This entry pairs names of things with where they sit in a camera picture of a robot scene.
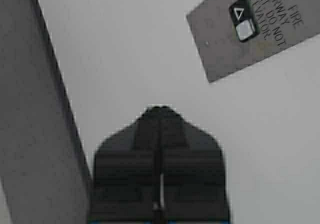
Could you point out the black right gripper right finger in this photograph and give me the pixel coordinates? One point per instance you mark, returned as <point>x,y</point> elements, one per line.
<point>194,173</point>

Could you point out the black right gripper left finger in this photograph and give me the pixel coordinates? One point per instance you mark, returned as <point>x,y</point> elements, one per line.
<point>124,179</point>

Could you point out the elevator call button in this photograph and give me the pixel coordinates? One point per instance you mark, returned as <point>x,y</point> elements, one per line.
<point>243,19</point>

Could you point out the steel call button plate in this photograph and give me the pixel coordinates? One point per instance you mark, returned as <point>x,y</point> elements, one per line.
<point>231,35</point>

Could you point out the steel elevator door frame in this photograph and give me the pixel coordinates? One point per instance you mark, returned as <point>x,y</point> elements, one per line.
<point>43,171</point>

